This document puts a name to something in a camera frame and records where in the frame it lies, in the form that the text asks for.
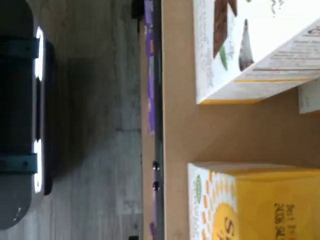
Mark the white box with yellow label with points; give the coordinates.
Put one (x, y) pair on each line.
(250, 205)

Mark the white mint chocolate cracker box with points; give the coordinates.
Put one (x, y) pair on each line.
(225, 75)

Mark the black shelf bolt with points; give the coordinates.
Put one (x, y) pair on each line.
(156, 185)
(155, 165)

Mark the black metal shelf beam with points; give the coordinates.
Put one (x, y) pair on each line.
(158, 100)

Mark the black perforated shelf post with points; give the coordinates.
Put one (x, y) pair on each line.
(137, 7)

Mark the black robot base with lights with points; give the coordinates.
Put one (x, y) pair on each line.
(17, 100)

